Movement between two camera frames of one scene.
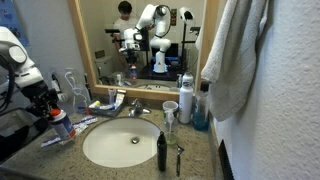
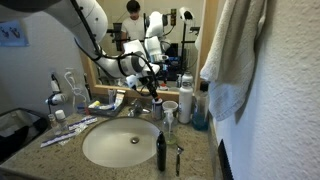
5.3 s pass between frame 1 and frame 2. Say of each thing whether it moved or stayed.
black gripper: moved
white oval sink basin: stayed
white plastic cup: stayed
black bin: stayed
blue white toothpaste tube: stayed
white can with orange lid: moved
